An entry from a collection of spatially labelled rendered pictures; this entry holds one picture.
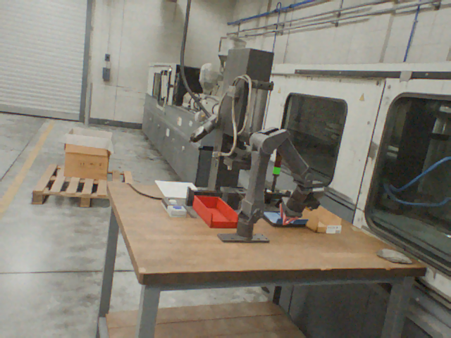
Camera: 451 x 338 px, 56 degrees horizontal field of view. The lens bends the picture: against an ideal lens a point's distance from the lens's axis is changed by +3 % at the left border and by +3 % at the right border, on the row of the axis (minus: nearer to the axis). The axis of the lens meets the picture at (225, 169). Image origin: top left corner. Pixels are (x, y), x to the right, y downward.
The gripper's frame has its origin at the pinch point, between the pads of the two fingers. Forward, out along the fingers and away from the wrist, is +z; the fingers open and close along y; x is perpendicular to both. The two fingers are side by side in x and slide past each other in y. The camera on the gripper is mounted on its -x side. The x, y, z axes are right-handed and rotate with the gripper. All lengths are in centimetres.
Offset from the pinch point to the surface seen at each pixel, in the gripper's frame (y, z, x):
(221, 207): 14.2, 9.4, 22.7
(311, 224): -0.4, 1.2, -14.7
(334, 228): -3.9, -0.7, -23.8
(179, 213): 7.6, 7.5, 43.9
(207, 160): 262, 195, -74
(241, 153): 35.7, -5.5, 12.8
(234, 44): 467, 132, -138
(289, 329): -12, 76, -34
